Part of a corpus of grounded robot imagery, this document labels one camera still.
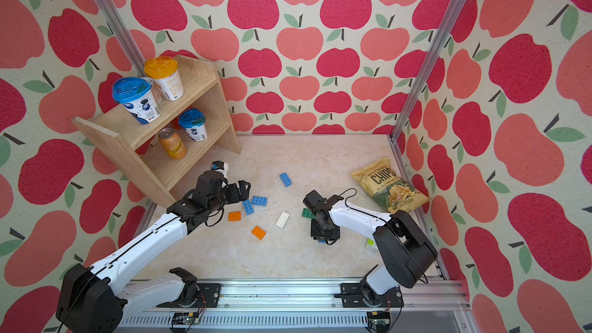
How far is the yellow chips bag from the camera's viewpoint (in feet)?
3.03

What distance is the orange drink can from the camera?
79cm

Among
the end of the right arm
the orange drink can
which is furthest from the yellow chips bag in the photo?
the orange drink can
